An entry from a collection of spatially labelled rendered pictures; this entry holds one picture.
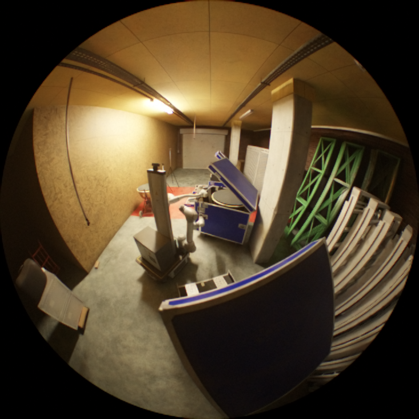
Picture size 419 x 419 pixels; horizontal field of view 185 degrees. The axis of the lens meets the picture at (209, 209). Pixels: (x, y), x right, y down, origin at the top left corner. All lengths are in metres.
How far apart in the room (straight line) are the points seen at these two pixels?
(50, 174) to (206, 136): 8.93
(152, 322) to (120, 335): 0.64
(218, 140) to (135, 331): 9.98
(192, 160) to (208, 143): 1.79
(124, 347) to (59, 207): 2.41
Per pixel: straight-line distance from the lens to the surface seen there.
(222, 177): 2.27
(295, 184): 2.01
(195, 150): 9.72
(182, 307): 0.44
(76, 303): 2.77
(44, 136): 2.72
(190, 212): 1.71
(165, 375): 2.28
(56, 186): 2.71
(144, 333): 2.31
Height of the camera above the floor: 2.15
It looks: 30 degrees down
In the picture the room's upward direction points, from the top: 3 degrees clockwise
